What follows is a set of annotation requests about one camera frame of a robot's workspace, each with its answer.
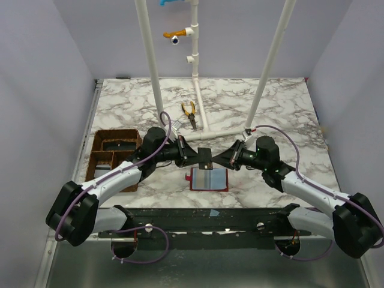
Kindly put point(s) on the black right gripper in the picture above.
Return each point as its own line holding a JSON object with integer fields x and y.
{"x": 236, "y": 155}

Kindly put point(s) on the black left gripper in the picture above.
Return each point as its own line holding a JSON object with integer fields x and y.
{"x": 182, "y": 151}

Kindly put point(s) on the dark grey card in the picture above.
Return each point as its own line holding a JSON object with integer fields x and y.
{"x": 205, "y": 159}

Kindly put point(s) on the red leather card holder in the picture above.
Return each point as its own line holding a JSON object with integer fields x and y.
{"x": 208, "y": 180}

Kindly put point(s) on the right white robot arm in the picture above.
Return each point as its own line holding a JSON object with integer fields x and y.
{"x": 349, "y": 221}

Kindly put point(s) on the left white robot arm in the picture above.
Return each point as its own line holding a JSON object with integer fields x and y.
{"x": 76, "y": 212}

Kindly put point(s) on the card in basket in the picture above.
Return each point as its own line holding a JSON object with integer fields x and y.
{"x": 101, "y": 169}

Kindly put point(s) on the brown wicker basket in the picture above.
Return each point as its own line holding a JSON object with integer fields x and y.
{"x": 112, "y": 147}

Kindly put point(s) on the blue hook on pipe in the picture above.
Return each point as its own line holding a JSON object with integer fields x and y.
{"x": 163, "y": 3}

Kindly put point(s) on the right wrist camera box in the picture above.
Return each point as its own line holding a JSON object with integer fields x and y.
{"x": 247, "y": 136}

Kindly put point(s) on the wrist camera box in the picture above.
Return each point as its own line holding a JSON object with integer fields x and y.
{"x": 247, "y": 136}
{"x": 175, "y": 126}

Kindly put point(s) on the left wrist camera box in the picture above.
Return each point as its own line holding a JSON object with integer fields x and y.
{"x": 175, "y": 126}

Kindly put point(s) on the yellow handled pliers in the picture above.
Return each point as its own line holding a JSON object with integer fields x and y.
{"x": 190, "y": 115}

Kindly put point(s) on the white PVC pipe frame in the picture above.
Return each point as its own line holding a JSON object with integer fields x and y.
{"x": 193, "y": 59}

